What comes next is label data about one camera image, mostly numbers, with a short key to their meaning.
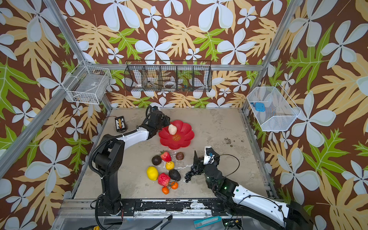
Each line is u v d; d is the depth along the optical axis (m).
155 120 0.76
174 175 0.80
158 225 0.69
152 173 0.82
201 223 0.70
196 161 0.69
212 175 0.56
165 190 0.78
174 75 0.97
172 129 0.99
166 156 0.89
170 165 0.84
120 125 1.08
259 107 0.86
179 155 0.90
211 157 0.63
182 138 1.01
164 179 0.78
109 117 1.17
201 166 0.69
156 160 0.86
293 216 0.44
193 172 0.84
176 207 0.75
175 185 0.80
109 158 0.52
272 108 0.84
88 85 0.86
